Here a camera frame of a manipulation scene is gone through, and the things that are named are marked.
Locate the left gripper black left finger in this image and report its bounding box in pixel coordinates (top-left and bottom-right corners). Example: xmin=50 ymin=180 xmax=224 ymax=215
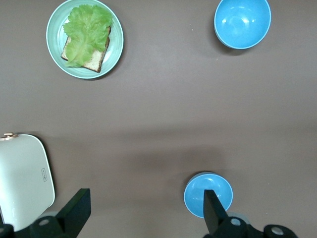
xmin=0 ymin=188 xmax=92 ymax=238

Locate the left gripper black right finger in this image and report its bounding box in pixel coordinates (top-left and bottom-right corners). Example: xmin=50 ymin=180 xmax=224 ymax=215
xmin=203 ymin=189 xmax=298 ymax=238

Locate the blue bowl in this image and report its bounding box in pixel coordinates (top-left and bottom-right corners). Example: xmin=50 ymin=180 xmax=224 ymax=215
xmin=183 ymin=172 xmax=234 ymax=219
xmin=213 ymin=0 xmax=272 ymax=50

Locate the toast bread slice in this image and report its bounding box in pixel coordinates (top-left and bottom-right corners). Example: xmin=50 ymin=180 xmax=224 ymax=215
xmin=60 ymin=26 xmax=111 ymax=73

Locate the light green plate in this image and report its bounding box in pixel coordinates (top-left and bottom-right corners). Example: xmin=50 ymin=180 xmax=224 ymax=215
xmin=46 ymin=0 xmax=124 ymax=79

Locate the green lettuce leaf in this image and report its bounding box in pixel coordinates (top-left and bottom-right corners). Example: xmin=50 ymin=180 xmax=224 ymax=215
xmin=63 ymin=4 xmax=114 ymax=68

